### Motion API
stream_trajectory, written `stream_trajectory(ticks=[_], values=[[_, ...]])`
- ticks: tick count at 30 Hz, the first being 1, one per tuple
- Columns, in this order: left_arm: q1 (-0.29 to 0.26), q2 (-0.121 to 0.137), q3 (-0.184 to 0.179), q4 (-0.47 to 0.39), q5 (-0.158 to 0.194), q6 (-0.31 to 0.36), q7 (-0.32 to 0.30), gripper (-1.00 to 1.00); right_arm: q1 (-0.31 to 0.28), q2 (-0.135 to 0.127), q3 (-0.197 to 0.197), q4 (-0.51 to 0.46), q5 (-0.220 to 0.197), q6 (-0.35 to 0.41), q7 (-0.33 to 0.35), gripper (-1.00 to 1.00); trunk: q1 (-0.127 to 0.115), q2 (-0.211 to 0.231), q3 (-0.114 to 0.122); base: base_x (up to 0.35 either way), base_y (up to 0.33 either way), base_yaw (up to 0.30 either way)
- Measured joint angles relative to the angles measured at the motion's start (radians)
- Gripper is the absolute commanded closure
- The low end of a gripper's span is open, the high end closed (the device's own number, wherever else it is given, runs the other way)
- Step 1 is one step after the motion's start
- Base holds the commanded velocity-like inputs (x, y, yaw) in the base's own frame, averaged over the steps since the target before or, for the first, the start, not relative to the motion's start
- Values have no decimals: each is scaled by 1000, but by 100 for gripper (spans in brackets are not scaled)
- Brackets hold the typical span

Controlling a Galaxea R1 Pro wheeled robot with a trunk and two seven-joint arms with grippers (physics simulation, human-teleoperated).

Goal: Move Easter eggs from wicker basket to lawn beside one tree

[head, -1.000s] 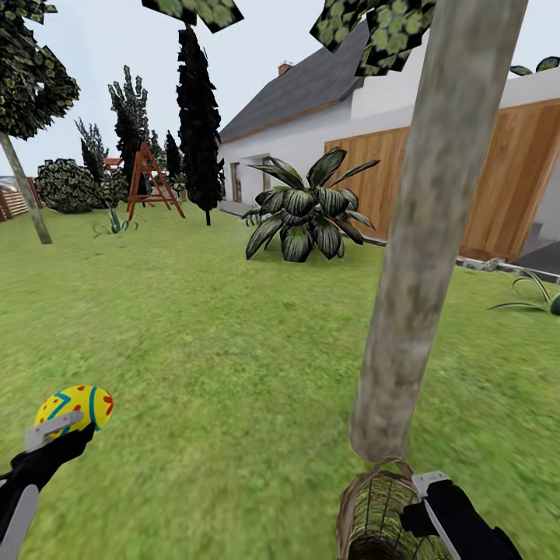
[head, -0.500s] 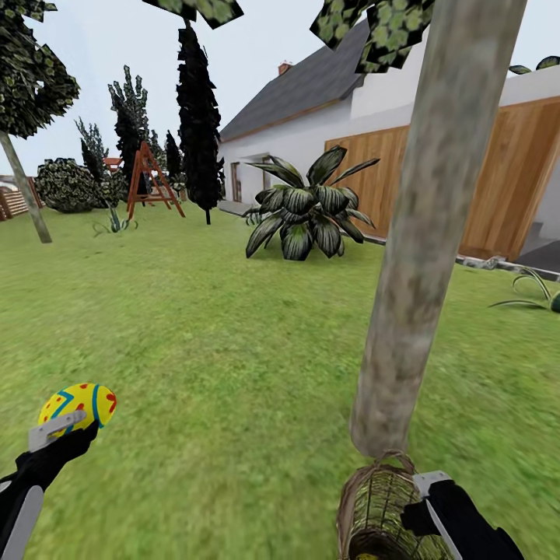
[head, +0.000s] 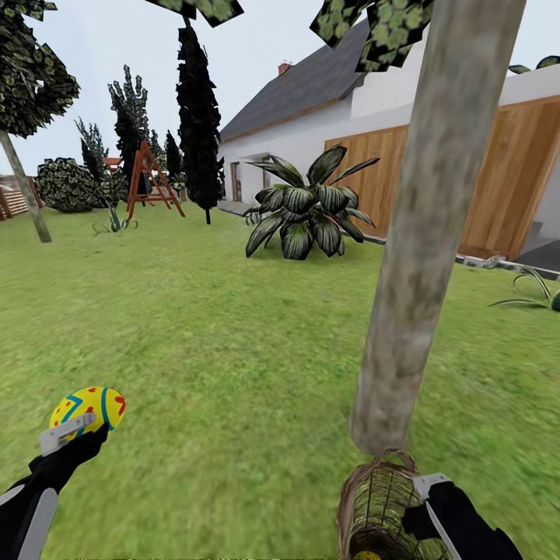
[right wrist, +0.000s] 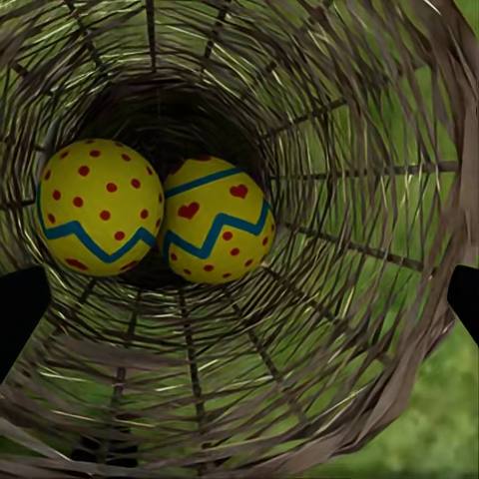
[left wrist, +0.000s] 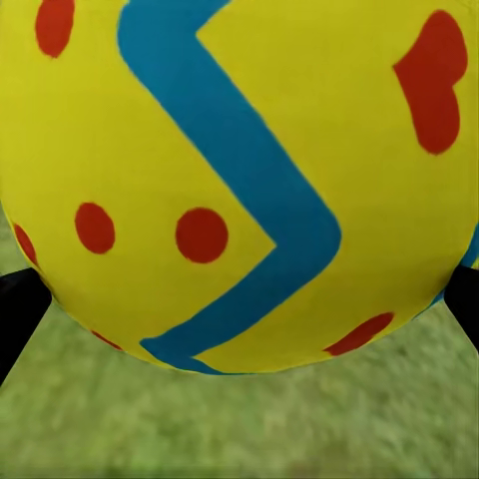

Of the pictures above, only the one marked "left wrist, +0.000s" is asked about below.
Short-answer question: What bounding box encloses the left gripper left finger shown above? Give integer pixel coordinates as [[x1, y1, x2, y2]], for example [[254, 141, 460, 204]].
[[0, 267, 52, 386]]

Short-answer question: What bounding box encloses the easter egg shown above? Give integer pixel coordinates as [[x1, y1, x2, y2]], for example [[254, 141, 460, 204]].
[[0, 0, 479, 375]]

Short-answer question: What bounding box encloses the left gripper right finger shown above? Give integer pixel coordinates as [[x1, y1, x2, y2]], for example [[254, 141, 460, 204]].
[[443, 265, 479, 352]]

